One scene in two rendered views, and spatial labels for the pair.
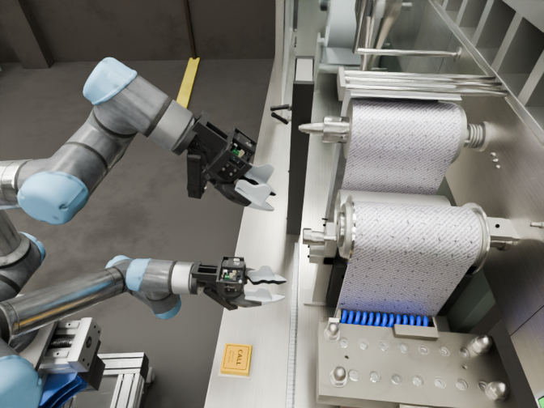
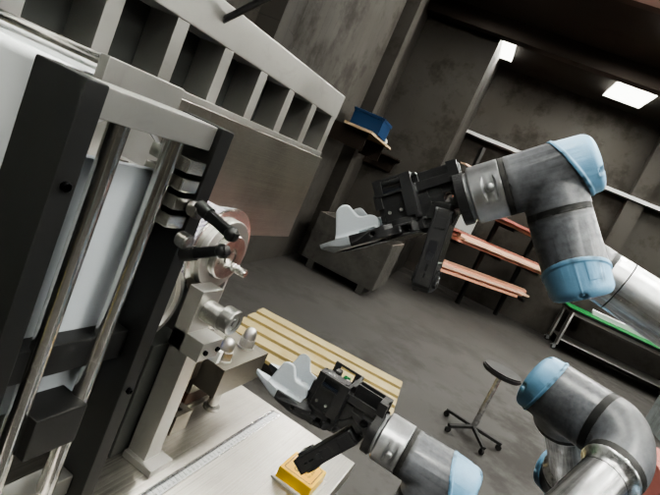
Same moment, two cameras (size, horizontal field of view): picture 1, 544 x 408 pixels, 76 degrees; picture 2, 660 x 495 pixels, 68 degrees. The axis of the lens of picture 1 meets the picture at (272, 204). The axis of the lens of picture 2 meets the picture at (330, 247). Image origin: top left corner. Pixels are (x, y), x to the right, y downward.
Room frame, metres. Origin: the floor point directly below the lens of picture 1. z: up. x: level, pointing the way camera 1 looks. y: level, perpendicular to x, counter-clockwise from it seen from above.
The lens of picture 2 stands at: (1.16, 0.18, 1.46)
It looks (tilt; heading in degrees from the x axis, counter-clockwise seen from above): 10 degrees down; 195
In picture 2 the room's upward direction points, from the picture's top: 24 degrees clockwise
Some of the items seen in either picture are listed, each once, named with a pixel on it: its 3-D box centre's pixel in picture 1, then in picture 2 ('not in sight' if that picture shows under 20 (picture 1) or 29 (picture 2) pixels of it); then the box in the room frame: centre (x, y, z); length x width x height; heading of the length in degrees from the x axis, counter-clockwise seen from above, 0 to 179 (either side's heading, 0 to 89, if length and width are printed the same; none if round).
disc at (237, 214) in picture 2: (347, 230); (219, 251); (0.48, -0.16, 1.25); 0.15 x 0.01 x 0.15; 175
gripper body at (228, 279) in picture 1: (220, 278); (347, 407); (0.45, 0.12, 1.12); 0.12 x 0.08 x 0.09; 85
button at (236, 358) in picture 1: (236, 359); (301, 473); (0.34, 0.09, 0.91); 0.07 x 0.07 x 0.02; 85
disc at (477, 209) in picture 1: (469, 238); not in sight; (0.46, -0.41, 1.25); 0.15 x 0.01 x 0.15; 175
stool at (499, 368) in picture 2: not in sight; (486, 402); (-2.59, 0.75, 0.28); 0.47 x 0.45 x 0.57; 79
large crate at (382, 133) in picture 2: not in sight; (370, 125); (-4.93, -1.62, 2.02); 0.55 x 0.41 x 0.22; 2
